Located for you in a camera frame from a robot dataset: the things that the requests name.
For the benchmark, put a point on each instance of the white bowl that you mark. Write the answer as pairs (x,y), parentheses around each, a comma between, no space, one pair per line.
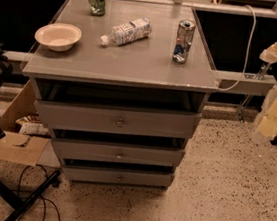
(58,36)

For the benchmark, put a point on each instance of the grey drawer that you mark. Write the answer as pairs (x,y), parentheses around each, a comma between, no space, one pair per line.
(122,153)
(120,177)
(116,120)

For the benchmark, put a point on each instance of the grey metal rail beam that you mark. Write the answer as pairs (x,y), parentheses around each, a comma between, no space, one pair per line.
(235,82)

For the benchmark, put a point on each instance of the flat cardboard piece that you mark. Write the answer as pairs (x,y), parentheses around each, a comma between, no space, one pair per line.
(23,149)

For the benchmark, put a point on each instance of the grey top drawer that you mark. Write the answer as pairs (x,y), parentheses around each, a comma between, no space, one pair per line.
(116,120)

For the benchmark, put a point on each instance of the grey bottom drawer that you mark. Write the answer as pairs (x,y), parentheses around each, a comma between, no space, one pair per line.
(120,177)

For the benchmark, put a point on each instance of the grey drawer cabinet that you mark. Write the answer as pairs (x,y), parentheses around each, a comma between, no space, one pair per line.
(140,74)

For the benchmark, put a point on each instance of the silver blue energy can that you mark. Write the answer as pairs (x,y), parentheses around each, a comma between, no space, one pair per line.
(185,35)

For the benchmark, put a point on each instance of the crumpled snack bag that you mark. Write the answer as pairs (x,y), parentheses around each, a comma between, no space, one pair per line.
(31,125)

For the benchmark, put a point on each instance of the leaning cardboard board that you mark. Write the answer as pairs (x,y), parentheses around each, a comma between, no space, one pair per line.
(21,106)

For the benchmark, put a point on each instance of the grey middle drawer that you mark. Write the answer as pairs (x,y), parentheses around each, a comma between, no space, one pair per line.
(122,153)

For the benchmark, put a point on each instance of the clear plastic water bottle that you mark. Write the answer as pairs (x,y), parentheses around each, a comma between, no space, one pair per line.
(127,32)

